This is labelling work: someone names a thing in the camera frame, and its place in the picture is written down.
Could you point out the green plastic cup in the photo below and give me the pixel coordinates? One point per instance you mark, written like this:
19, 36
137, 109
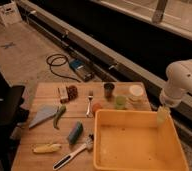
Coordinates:
120, 102

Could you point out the yellow banana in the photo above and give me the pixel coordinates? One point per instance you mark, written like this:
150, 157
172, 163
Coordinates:
47, 148

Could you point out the blue green sponge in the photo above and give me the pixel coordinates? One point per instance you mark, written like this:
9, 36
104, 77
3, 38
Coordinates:
75, 133

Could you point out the white handled dish brush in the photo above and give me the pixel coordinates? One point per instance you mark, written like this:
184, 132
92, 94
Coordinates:
87, 145

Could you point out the yellow plastic bin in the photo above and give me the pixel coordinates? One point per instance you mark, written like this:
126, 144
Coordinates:
126, 140

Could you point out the white storage crate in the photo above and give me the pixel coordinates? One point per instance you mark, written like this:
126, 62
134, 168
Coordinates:
9, 14

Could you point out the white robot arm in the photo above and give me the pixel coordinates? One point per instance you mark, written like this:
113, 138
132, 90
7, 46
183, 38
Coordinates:
179, 83

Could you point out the blue grey power box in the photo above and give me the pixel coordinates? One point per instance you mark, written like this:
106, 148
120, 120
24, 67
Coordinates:
82, 70

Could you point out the orange round fruit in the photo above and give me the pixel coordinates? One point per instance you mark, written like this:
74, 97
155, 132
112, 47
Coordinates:
96, 107

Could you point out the metal fork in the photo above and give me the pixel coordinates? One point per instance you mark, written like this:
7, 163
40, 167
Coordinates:
90, 98

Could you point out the black chair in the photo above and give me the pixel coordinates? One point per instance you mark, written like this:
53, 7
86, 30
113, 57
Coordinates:
11, 114

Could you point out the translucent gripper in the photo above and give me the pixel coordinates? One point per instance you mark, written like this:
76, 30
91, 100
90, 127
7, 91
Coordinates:
162, 114

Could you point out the green pepper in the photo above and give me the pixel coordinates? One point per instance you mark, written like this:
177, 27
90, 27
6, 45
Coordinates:
57, 116

